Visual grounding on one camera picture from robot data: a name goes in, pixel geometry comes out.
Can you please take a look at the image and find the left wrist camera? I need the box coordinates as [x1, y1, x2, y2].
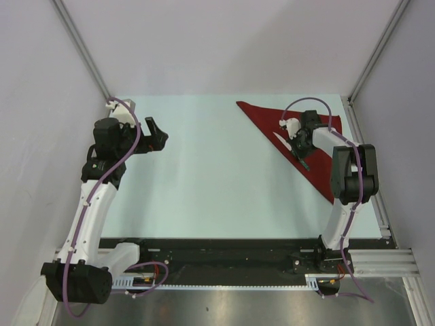
[105, 99, 136, 126]

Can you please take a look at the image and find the left aluminium frame post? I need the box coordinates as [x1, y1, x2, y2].
[50, 0, 111, 100]

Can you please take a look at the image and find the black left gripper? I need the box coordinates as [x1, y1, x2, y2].
[116, 117, 167, 160]

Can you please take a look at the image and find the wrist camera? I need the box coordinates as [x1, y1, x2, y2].
[105, 99, 136, 126]
[279, 118, 301, 140]

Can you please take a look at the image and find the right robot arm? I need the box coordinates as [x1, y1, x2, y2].
[289, 110, 379, 273]

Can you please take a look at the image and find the aluminium frame post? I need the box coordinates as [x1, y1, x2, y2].
[50, 0, 111, 100]
[347, 0, 411, 105]

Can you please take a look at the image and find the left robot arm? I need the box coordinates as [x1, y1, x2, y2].
[41, 117, 169, 304]

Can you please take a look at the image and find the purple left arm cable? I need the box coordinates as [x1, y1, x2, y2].
[64, 97, 170, 319]

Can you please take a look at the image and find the green handled table knife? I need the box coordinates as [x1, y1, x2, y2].
[273, 132, 310, 171]

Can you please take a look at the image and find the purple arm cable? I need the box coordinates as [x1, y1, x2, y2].
[64, 97, 170, 319]
[280, 97, 375, 304]

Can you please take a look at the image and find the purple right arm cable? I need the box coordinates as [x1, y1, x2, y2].
[280, 97, 375, 304]

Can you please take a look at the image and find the right aluminium table rail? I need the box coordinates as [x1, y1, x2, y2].
[342, 96, 432, 325]

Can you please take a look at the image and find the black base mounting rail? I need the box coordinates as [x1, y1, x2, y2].
[98, 237, 353, 286]

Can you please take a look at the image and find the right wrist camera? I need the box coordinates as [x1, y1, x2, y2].
[279, 118, 301, 140]

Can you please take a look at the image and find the white slotted cable duct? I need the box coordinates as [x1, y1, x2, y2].
[108, 273, 327, 291]

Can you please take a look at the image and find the right aluminium frame post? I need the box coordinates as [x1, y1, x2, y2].
[347, 0, 411, 105]

